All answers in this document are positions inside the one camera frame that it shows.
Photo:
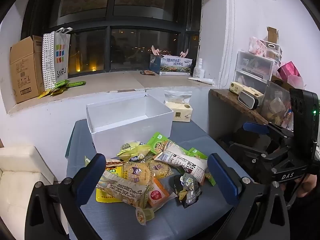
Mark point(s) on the white snack bag black print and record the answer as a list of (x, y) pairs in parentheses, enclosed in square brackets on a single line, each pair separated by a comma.
[(185, 163)]

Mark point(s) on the brown striped snack packet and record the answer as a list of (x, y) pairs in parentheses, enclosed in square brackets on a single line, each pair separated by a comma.
[(113, 163)]

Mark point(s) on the small green snack packet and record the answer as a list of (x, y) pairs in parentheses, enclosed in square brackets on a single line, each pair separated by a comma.
[(210, 178), (197, 153)]

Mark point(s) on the dark blue box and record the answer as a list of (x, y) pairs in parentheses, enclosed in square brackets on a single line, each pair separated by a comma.
[(155, 63)]

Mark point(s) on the dark framed window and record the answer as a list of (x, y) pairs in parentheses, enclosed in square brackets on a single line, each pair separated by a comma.
[(110, 22)]

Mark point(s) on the pale green snack bag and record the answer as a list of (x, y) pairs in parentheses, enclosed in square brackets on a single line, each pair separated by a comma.
[(132, 151)]

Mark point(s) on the clear plastic container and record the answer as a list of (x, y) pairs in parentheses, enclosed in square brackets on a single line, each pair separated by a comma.
[(275, 102)]

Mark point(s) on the blue grey table cloth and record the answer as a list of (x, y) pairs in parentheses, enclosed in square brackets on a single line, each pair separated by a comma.
[(190, 225)]

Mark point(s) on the white shopping bag coloured squares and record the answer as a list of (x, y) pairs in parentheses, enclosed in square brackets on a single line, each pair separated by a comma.
[(56, 60)]

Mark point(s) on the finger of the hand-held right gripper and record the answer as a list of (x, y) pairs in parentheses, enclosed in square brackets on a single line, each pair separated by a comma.
[(255, 127), (257, 156)]

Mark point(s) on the pile of green sachets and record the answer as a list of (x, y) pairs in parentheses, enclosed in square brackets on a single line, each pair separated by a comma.
[(61, 86)]

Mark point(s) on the small brown packet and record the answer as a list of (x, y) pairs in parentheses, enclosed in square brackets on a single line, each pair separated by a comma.
[(147, 72)]

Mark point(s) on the yellow tissue pack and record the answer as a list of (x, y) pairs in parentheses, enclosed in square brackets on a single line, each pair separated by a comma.
[(178, 111)]

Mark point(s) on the white cardboard box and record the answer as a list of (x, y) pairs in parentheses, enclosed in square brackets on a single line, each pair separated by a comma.
[(130, 127)]

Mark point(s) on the white cushioned seat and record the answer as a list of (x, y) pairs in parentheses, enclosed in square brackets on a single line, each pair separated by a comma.
[(22, 175)]

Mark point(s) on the beige striped snack bag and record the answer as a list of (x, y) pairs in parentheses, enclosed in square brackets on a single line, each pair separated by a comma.
[(120, 187)]

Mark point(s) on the brown cardboard box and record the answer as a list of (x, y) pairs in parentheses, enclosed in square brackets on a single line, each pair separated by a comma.
[(25, 70)]

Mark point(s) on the printed tissue box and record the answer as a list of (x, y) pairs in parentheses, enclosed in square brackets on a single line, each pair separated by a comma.
[(176, 66)]

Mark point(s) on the clear packet of yellow crackers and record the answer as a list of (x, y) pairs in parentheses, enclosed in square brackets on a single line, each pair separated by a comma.
[(143, 173)]

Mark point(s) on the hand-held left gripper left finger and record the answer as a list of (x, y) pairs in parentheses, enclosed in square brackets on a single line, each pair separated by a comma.
[(91, 173)]

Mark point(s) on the person's right hand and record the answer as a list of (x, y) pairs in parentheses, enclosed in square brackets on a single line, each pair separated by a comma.
[(308, 186)]

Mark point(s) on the black and white device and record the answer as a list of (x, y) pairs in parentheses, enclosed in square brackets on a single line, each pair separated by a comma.
[(247, 100)]

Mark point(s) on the pink hair clip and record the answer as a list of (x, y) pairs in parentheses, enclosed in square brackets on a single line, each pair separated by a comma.
[(155, 50), (184, 54)]

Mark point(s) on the black crumpled snack wrapper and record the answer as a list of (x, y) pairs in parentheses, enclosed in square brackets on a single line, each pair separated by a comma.
[(188, 188)]

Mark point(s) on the white plastic bottle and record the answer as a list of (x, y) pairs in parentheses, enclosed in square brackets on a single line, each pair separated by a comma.
[(198, 70)]

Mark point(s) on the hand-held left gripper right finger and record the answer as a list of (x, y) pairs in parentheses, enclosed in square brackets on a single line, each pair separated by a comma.
[(222, 177)]

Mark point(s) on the green round-label snack bag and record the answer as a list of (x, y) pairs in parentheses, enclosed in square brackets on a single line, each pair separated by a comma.
[(157, 142)]

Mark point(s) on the pink floral box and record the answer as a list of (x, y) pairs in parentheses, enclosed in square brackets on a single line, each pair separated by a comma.
[(257, 46)]

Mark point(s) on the dark side cabinet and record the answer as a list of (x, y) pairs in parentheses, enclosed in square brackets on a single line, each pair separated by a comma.
[(225, 120)]

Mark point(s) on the yellow snack packet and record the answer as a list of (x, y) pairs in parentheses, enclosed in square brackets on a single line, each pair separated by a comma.
[(106, 197)]

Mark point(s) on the clear drawer organizer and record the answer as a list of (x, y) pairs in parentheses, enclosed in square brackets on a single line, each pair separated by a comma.
[(252, 67)]

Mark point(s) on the orange snack packet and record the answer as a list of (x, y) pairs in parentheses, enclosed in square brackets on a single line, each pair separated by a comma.
[(157, 195)]

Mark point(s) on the rolled white paper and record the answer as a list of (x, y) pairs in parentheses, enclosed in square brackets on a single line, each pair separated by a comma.
[(201, 80)]

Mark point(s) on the small open cardboard box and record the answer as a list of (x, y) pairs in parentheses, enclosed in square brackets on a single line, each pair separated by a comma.
[(272, 35)]

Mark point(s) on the green jelly cup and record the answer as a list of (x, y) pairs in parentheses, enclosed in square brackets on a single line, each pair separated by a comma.
[(143, 215)]

